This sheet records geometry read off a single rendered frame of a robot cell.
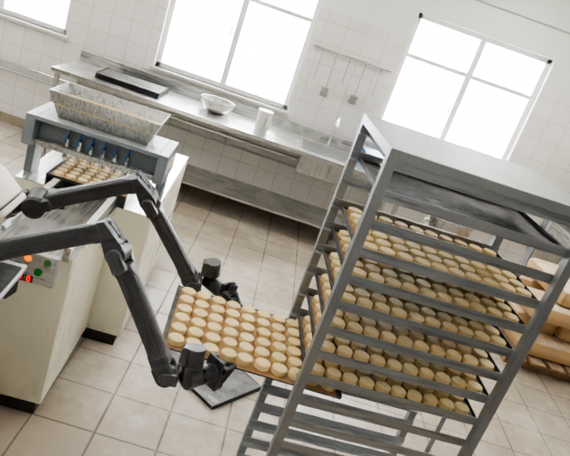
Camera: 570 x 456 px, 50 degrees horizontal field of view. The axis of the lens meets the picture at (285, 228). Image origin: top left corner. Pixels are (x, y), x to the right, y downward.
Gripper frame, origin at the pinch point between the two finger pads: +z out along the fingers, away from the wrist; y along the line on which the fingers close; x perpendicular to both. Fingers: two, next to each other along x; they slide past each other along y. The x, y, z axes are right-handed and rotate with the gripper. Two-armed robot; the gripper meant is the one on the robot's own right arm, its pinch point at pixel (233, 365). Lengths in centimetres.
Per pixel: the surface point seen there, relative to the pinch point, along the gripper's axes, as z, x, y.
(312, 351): 10.6, -18.3, 15.4
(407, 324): 30, -34, 31
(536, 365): 362, -11, -86
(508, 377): 54, -61, 25
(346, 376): 27.1, -23.7, 5.4
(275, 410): 48, 9, -41
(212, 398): 90, 74, -97
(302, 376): 10.8, -18.2, 6.0
